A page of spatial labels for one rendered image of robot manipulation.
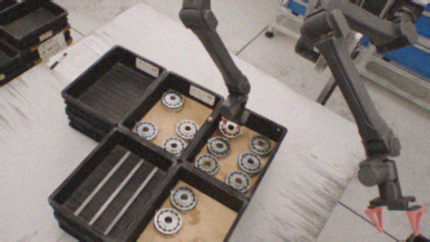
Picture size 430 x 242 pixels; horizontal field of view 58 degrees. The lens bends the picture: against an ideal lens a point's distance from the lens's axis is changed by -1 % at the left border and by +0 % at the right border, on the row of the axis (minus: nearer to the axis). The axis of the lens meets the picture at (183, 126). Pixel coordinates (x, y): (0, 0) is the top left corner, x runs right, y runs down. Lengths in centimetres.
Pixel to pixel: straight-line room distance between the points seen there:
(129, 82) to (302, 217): 99
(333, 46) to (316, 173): 91
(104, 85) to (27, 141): 43
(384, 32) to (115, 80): 115
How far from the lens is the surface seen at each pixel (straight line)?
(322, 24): 107
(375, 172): 113
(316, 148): 197
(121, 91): 182
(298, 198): 178
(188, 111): 175
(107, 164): 158
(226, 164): 161
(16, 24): 283
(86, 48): 224
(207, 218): 148
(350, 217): 271
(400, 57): 334
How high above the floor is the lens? 216
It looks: 52 degrees down
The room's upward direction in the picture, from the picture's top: 9 degrees clockwise
